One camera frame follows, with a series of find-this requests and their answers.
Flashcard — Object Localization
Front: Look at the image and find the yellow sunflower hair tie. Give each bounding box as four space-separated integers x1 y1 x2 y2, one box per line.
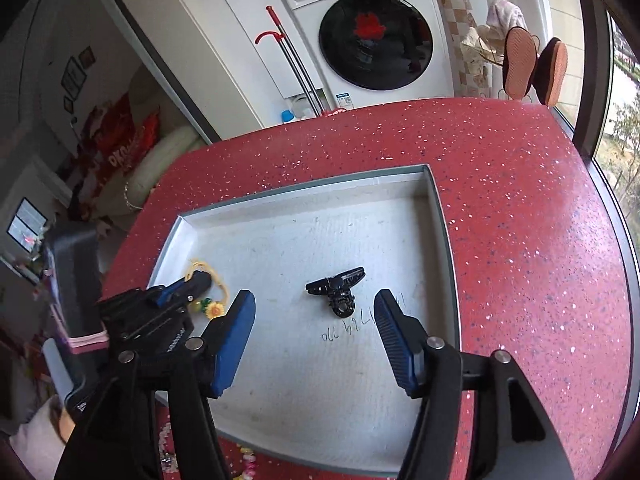
183 258 231 321

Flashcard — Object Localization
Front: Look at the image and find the black hair claw clip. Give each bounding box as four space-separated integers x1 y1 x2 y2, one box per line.
305 266 366 318

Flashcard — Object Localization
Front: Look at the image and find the grey jewelry tray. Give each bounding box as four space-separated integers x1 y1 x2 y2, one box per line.
150 166 461 477

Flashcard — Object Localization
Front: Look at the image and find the cream sofa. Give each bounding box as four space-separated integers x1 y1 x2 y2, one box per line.
94 66 205 221

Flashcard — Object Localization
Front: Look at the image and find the red cushion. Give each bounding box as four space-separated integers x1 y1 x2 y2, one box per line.
78 92 160 195

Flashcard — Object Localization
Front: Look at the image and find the right brown slipper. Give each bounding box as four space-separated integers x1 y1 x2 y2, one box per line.
533 37 568 107

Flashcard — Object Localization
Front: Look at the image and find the brown slipper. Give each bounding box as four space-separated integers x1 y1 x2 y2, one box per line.
502 26 537 100
533 37 568 107

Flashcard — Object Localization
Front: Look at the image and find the pink cloth on rack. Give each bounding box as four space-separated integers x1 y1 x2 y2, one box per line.
460 0 527 65

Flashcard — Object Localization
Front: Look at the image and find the left brown slipper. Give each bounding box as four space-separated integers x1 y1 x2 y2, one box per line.
502 26 537 100

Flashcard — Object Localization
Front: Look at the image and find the white washing machine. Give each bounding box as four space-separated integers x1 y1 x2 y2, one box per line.
283 0 454 110

